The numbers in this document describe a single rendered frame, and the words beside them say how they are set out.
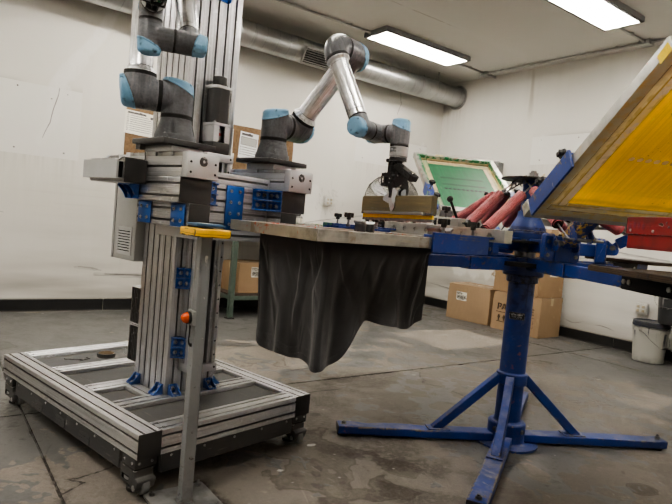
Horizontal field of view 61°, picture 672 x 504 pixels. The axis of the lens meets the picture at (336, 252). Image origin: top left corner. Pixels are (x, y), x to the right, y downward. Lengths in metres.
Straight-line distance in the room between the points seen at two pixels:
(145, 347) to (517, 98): 5.68
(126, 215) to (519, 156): 5.29
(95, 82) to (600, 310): 5.37
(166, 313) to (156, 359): 0.21
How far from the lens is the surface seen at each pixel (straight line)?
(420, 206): 2.15
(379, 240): 1.83
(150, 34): 2.01
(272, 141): 2.51
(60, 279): 5.62
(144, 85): 2.22
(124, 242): 2.69
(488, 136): 7.46
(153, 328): 2.59
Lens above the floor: 1.01
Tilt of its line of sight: 3 degrees down
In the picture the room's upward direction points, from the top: 5 degrees clockwise
